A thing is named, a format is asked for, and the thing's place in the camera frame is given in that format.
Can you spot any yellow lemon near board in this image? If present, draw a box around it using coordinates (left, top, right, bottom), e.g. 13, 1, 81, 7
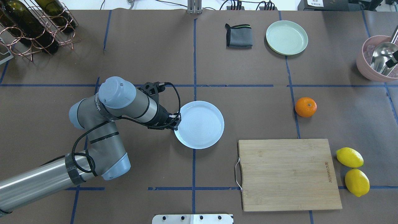
336, 147, 364, 168

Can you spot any aluminium frame post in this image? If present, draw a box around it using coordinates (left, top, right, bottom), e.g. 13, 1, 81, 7
187, 0, 203, 14

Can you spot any light blue plate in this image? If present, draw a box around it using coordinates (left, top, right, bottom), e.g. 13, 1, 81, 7
174, 101, 224, 149

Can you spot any orange fruit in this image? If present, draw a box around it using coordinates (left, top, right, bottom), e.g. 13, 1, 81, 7
294, 97, 317, 118

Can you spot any steel ice scoop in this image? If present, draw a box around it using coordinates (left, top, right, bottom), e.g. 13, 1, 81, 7
370, 27, 398, 77

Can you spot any green plate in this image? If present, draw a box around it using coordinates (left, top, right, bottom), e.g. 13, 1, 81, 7
265, 20, 309, 56

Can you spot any bamboo cutting board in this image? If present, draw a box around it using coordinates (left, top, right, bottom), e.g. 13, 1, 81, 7
237, 139, 342, 212

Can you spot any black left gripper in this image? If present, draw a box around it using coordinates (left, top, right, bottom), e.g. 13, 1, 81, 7
148, 106, 182, 130

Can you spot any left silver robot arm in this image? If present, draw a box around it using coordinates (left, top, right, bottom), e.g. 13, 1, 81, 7
1, 76, 182, 217

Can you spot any grey folded cloth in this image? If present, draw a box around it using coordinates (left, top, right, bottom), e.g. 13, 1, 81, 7
225, 24, 253, 49

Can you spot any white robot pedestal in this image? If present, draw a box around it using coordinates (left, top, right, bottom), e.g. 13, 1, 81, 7
152, 214, 234, 224

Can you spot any yellow lemon far side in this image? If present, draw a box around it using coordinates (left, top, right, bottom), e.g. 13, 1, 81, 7
344, 168, 370, 197

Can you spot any pink bowl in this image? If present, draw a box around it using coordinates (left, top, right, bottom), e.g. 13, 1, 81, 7
356, 35, 398, 82

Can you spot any dark glass wine bottle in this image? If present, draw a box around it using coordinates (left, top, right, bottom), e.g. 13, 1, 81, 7
1, 0, 59, 54

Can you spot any copper wire bottle rack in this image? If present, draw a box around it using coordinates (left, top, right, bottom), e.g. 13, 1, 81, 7
1, 0, 81, 61

